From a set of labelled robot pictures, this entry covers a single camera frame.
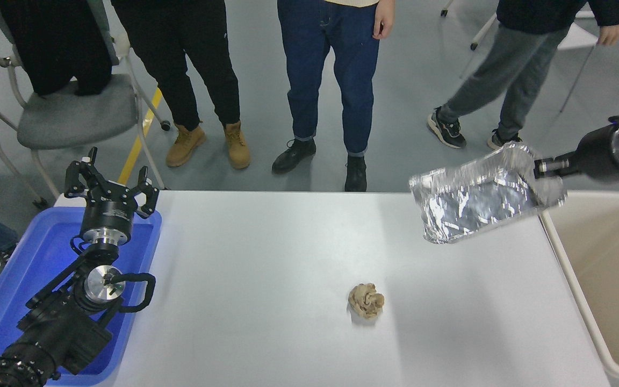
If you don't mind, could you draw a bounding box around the silver foil tray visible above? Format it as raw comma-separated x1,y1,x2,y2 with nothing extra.
409,142,568,245

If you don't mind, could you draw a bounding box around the crumpled tan paper ball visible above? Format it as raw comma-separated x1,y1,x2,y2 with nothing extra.
348,283,385,320

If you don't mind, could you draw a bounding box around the grey padded chair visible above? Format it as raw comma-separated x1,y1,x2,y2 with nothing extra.
0,0,174,210

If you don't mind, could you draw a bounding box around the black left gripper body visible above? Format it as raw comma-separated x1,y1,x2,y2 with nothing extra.
79,184,138,234

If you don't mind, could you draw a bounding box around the person's hand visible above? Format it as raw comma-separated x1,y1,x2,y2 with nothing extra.
597,20,619,47
372,0,396,40

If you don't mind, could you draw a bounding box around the blue plastic tray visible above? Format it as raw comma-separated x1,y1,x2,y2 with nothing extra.
0,206,163,386

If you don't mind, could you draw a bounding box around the white chair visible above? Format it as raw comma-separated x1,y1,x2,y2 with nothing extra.
440,0,600,113

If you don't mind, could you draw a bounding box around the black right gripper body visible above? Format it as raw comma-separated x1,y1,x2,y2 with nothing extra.
575,123,619,181

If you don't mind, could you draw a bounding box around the black jacket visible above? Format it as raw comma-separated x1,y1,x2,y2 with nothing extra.
0,0,114,97

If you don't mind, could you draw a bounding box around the large pale bin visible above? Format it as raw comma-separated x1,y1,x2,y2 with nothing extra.
538,191,619,381

